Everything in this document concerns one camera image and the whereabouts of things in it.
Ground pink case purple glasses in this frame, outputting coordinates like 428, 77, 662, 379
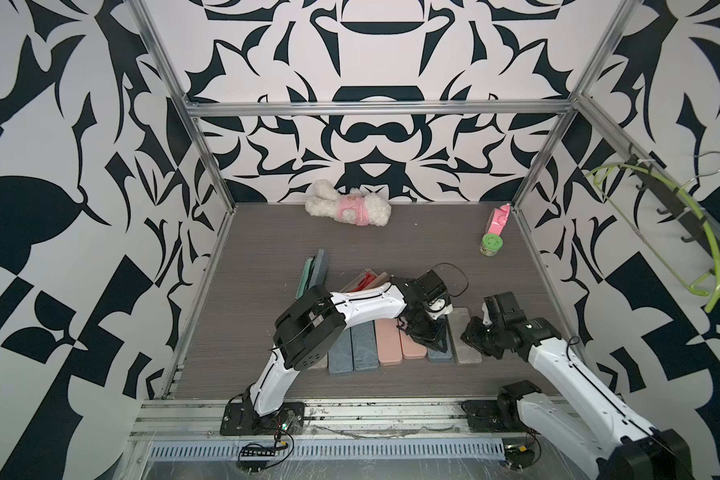
400, 331, 427, 360

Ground pink case brown glasses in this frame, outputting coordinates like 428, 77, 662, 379
374, 319, 403, 366

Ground grey case gold glasses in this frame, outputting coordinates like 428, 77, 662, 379
427, 343, 453, 363

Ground grey case black sunglasses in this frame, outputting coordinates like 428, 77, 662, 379
448, 307, 483, 365

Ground grey case white sunglasses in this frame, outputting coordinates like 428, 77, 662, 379
350, 322, 380, 371

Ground pink case red glasses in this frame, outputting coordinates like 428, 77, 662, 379
341, 269, 389, 293

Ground grey case tortoise sunglasses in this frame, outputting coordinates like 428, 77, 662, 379
328, 329, 354, 376

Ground beige case yellow glasses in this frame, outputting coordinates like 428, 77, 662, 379
309, 355, 328, 370

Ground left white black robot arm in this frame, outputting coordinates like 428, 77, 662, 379
243, 270, 453, 417

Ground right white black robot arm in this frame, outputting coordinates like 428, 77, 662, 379
461, 292, 693, 479

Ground green lidded jar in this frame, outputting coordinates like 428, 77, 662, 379
479, 233, 504, 257

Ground pink bottle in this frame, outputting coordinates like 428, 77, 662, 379
485, 203, 511, 236

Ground white plush toy pink shirt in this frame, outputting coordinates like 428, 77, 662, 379
305, 179, 392, 227

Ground black connector box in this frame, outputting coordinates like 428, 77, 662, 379
503, 444, 537, 471

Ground green clothes hanger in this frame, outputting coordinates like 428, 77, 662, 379
585, 161, 720, 313

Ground black usb hub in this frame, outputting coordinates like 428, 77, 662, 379
237, 443, 279, 469

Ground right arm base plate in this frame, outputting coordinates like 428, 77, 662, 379
460, 397, 531, 433

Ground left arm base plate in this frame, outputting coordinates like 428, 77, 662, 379
219, 401, 306, 436

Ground black wall hook rail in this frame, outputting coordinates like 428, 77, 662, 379
627, 144, 720, 274

